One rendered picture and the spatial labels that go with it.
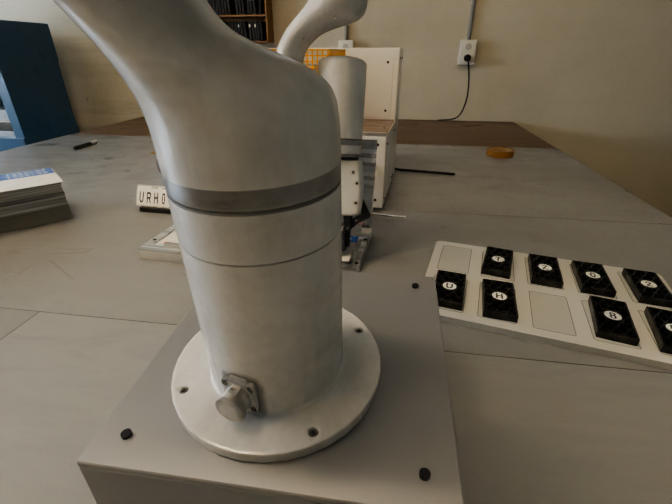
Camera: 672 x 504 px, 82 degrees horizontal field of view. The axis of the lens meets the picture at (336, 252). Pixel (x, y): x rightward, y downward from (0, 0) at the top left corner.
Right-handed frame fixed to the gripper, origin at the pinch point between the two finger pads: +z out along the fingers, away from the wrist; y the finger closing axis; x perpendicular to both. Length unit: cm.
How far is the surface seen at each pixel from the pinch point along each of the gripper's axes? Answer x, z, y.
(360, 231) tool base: 10.9, 0.6, 3.4
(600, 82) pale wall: 191, -57, 108
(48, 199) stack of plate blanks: 4, -2, -71
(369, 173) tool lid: 11.3, -11.9, 4.4
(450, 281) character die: -4.6, 4.5, 21.9
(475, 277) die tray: -1.4, 4.3, 26.4
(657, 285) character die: 0, 3, 56
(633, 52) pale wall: 189, -72, 121
